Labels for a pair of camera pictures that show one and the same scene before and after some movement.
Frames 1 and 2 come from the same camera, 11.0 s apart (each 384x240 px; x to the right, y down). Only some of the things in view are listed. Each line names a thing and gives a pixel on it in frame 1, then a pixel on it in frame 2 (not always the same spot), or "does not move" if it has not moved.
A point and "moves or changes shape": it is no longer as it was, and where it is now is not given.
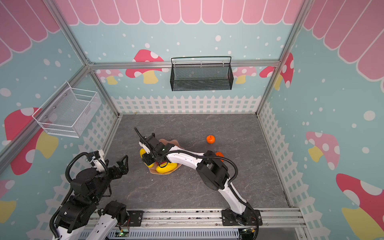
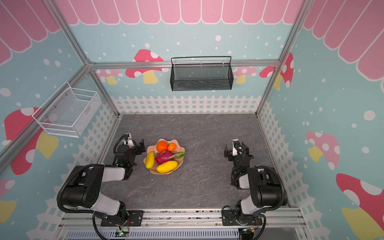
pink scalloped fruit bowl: x=153 y=169 does not move
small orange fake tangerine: x=210 y=139 moves or changes shape
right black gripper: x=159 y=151 → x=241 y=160
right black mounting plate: x=250 y=217 does not move
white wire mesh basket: x=66 y=112 does not move
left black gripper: x=124 y=168 → x=143 y=149
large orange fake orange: x=219 y=154 moves or changes shape
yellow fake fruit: x=142 y=151 moves or changes shape
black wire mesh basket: x=190 y=77 does not move
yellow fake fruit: x=169 y=167 does not move
